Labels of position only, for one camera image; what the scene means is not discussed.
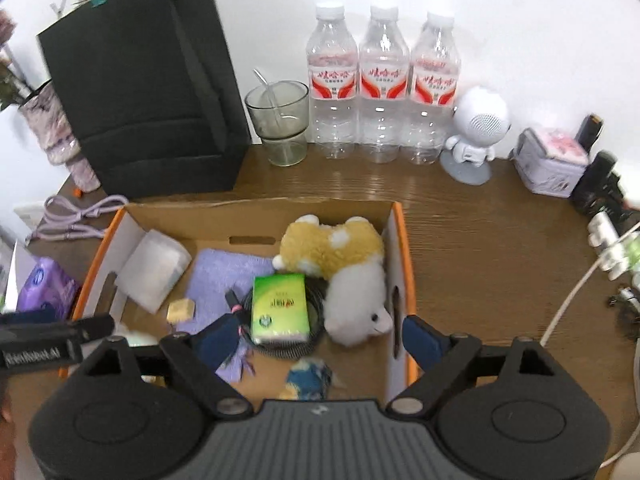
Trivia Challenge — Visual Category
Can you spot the orange cardboard box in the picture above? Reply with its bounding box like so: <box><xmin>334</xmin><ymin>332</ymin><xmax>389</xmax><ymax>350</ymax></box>
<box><xmin>57</xmin><ymin>199</ymin><xmax>421</xmax><ymax>402</ymax></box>

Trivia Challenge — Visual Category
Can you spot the green tea box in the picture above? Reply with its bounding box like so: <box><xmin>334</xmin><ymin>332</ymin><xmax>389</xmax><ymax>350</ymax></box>
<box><xmin>250</xmin><ymin>274</ymin><xmax>309</xmax><ymax>346</ymax></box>

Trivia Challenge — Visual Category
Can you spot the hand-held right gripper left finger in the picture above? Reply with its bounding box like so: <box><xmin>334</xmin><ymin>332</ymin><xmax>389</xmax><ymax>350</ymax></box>
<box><xmin>80</xmin><ymin>312</ymin><xmax>253</xmax><ymax>418</ymax></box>

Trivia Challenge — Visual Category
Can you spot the white robot speaker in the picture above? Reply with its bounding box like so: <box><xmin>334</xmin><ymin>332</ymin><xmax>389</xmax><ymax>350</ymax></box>
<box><xmin>440</xmin><ymin>86</ymin><xmax>512</xmax><ymax>186</ymax></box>

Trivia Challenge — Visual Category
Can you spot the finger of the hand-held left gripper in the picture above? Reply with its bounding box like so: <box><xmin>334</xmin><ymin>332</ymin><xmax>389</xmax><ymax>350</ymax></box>
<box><xmin>0</xmin><ymin>312</ymin><xmax>116</xmax><ymax>345</ymax></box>

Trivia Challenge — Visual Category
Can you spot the yellow white plush toy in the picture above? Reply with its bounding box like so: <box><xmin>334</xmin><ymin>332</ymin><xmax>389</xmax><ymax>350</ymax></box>
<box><xmin>272</xmin><ymin>215</ymin><xmax>394</xmax><ymax>347</ymax></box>

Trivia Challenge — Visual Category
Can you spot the clear water bottle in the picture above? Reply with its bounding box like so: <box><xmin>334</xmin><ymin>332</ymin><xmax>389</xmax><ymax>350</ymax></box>
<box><xmin>407</xmin><ymin>10</ymin><xmax>461</xmax><ymax>166</ymax></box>
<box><xmin>306</xmin><ymin>2</ymin><xmax>361</xmax><ymax>160</ymax></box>
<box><xmin>358</xmin><ymin>4</ymin><xmax>412</xmax><ymax>164</ymax></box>

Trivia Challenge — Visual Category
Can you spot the purple tissue pack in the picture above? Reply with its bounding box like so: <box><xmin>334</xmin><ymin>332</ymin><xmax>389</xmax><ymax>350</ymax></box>
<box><xmin>15</xmin><ymin>257</ymin><xmax>81</xmax><ymax>319</ymax></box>

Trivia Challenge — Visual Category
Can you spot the purple cloth pouch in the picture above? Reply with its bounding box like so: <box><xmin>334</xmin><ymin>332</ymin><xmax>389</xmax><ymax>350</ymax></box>
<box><xmin>175</xmin><ymin>247</ymin><xmax>281</xmax><ymax>382</ymax></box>

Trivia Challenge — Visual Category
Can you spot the small black device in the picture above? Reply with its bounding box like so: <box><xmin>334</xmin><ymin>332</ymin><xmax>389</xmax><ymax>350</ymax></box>
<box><xmin>575</xmin><ymin>114</ymin><xmax>604</xmax><ymax>152</ymax></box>

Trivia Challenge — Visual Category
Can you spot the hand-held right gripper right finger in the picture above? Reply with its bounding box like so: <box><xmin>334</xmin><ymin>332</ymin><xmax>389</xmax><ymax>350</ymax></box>
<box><xmin>386</xmin><ymin>315</ymin><xmax>566</xmax><ymax>417</ymax></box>

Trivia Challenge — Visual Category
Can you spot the yellow cube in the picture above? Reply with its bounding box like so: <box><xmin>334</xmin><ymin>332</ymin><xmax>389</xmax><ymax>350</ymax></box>
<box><xmin>166</xmin><ymin>298</ymin><xmax>196</xmax><ymax>325</ymax></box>

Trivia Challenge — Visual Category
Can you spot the floral tin box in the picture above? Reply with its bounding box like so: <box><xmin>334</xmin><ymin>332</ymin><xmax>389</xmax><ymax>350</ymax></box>
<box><xmin>514</xmin><ymin>127</ymin><xmax>591</xmax><ymax>197</ymax></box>

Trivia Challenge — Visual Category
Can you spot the blue packet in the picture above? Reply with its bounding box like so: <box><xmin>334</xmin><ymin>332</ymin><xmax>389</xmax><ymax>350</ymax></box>
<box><xmin>285</xmin><ymin>358</ymin><xmax>334</xmax><ymax>401</ymax></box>

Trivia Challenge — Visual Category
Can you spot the glass cup with spoon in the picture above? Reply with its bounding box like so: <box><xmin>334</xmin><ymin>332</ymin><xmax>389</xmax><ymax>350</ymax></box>
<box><xmin>244</xmin><ymin>69</ymin><xmax>310</xmax><ymax>167</ymax></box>

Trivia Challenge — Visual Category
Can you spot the mottled purple vase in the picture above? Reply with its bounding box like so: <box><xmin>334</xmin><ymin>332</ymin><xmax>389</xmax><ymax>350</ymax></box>
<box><xmin>17</xmin><ymin>80</ymin><xmax>101</xmax><ymax>194</ymax></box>

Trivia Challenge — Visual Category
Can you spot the white power strip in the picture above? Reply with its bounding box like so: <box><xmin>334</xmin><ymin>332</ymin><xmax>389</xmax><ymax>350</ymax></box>
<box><xmin>587</xmin><ymin>210</ymin><xmax>640</xmax><ymax>282</ymax></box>

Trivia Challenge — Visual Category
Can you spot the black paper bag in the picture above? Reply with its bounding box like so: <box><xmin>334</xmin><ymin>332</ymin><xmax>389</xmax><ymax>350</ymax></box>
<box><xmin>36</xmin><ymin>0</ymin><xmax>253</xmax><ymax>196</ymax></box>

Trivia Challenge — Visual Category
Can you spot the purple cable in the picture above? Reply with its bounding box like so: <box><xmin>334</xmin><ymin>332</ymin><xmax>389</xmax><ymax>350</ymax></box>
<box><xmin>25</xmin><ymin>194</ymin><xmax>129</xmax><ymax>246</ymax></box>

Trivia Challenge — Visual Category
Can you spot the white cable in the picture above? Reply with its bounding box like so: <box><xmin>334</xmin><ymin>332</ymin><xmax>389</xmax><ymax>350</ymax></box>
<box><xmin>540</xmin><ymin>225</ymin><xmax>640</xmax><ymax>347</ymax></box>

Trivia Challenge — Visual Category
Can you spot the white tissue pack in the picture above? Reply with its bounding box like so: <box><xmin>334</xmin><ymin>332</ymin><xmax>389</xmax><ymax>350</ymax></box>
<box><xmin>116</xmin><ymin>230</ymin><xmax>193</xmax><ymax>315</ymax></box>

